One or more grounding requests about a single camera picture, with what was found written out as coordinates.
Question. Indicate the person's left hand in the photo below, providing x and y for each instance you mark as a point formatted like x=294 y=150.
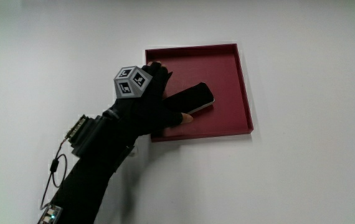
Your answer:
x=140 y=112

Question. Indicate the black smartphone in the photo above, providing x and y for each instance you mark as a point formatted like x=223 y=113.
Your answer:
x=193 y=96

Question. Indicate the person's left forearm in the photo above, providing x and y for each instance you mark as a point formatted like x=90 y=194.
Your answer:
x=84 y=189

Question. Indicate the small lit circuit board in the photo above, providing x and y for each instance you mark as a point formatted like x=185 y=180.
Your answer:
x=50 y=214

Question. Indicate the red square tray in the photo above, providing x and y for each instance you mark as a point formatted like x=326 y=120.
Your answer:
x=218 y=68

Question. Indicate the black wrist sensor module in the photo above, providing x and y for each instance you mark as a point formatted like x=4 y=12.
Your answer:
x=85 y=133

